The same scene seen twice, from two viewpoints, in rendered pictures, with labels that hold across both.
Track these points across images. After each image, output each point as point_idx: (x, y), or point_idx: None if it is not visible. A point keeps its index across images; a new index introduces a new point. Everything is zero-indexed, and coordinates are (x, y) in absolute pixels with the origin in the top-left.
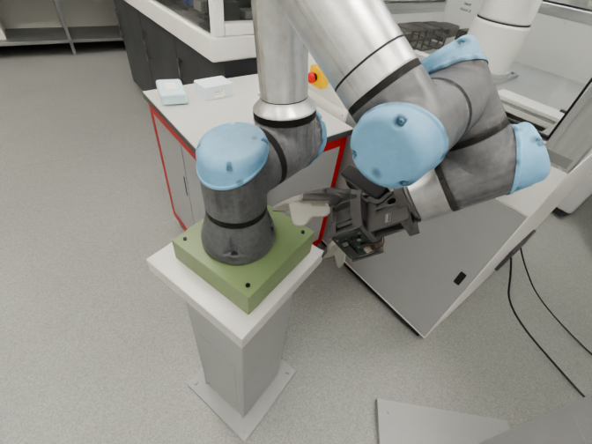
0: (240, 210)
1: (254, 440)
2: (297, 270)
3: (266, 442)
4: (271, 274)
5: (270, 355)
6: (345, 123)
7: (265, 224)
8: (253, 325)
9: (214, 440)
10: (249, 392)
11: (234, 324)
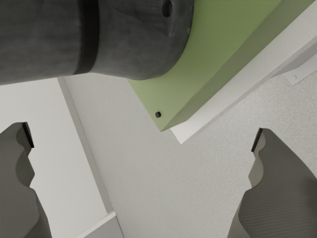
0: (32, 80)
1: (303, 85)
2: (271, 50)
3: (314, 89)
4: (184, 105)
5: (312, 46)
6: None
7: (124, 38)
8: (190, 134)
9: (268, 79)
10: (287, 69)
11: (174, 127)
